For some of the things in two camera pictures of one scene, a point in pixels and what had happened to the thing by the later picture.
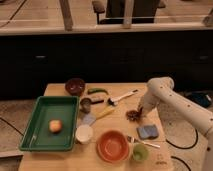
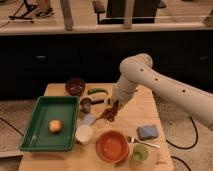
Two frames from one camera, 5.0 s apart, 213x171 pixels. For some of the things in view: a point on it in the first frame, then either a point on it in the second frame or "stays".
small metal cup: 85,105 stays
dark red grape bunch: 133,115 to 111,113
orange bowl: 112,146 stays
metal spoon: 134,140 stays
